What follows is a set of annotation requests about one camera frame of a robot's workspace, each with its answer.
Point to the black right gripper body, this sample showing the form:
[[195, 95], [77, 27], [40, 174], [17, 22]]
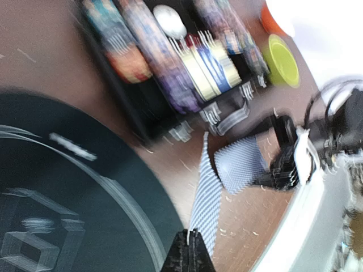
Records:
[[326, 137]]

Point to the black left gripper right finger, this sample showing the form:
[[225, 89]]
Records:
[[198, 257]]

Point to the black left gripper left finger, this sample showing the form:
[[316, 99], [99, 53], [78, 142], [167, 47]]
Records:
[[177, 256]]

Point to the face-up ace playing card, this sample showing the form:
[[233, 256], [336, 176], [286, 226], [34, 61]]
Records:
[[207, 203]]

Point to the grey card deck box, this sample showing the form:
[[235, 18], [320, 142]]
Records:
[[239, 164]]

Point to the black poker chip case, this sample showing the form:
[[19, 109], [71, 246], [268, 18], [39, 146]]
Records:
[[147, 110]]

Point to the blue texas holdem card deck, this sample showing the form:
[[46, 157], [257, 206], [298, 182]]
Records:
[[220, 67]]

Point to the yellow-green bowl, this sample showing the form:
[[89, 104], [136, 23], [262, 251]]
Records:
[[281, 62]]

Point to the round black poker mat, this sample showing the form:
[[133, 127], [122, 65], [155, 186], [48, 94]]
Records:
[[74, 196]]

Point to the white and orange bowl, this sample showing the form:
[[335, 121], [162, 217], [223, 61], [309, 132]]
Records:
[[268, 22]]

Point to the right outer poker chip row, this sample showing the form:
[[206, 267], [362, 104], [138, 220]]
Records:
[[250, 50]]

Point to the poker chip row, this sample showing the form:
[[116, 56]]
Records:
[[213, 17], [163, 60], [250, 50], [120, 47]]

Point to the left inner poker chip row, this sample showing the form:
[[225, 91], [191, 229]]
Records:
[[163, 60]]

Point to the cream card deck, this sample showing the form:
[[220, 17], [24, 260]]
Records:
[[202, 85]]

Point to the right inner poker chip row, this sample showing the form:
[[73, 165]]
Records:
[[213, 17]]

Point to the white dealer button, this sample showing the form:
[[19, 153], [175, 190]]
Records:
[[170, 21]]

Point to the left outer poker chip row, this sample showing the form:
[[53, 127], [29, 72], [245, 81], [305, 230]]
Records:
[[120, 47]]

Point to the aluminium front rail base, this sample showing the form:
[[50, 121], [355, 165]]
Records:
[[315, 233]]

